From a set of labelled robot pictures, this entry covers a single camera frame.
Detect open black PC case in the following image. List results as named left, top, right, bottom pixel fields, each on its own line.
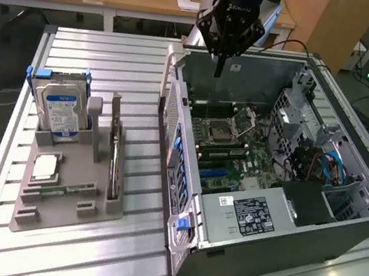
left=128, top=29, right=369, bottom=276

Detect wooden cabinet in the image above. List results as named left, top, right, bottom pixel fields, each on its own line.
left=270, top=0, right=369, bottom=81

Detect long black expansion slot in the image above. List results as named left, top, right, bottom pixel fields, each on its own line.
left=196, top=159, right=227, bottom=174

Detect CPU socket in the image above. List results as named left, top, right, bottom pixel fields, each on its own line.
left=205, top=115, right=241, bottom=147

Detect green motherboard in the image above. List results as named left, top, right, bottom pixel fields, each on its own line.
left=171, top=88, right=303, bottom=204

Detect black wire bundle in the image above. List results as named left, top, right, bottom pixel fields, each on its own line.
left=285, top=143, right=328, bottom=187

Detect black chair base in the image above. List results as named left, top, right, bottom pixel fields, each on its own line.
left=0, top=3, right=50, bottom=50

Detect blue wire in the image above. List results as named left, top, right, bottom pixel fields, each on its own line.
left=317, top=150, right=351, bottom=189

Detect perforated grey disk bay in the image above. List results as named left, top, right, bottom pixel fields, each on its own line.
left=264, top=85, right=324, bottom=153

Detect silver CPU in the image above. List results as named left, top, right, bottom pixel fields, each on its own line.
left=30, top=154, right=62, bottom=184

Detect grey power supply unit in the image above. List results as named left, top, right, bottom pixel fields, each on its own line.
left=191, top=173, right=304, bottom=261

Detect graphics card with grey bracket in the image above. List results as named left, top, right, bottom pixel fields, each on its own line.
left=95, top=92, right=136, bottom=202

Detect grey parts rack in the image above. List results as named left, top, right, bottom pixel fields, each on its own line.
left=8, top=77, right=143, bottom=250

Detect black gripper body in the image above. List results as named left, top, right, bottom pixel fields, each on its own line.
left=204, top=0, right=266, bottom=64

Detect black RAM slot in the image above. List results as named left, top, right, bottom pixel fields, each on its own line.
left=190, top=99, right=236, bottom=114
left=190, top=95, right=236, bottom=110
left=191, top=104, right=236, bottom=118
left=191, top=108, right=236, bottom=123

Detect green RAM stick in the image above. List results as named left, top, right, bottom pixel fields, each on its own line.
left=39, top=180, right=81, bottom=201
left=197, top=140, right=250, bottom=164

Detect blue expansion slot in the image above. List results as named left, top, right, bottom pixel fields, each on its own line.
left=198, top=167, right=230, bottom=184

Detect silver chipset heatsink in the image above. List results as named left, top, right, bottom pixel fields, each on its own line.
left=243, top=175, right=264, bottom=191

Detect black power cable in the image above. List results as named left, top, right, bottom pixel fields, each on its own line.
left=258, top=34, right=332, bottom=71

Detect open grey disk bay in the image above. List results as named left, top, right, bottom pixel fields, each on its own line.
left=316, top=166, right=369, bottom=228

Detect white device red dot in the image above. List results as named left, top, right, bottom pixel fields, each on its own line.
left=347, top=40, right=369, bottom=73

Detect metal socket cover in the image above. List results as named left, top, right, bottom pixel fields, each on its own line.
left=230, top=103, right=260, bottom=135

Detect silver hard disk blue rails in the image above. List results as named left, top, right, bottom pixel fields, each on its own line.
left=15, top=59, right=100, bottom=148

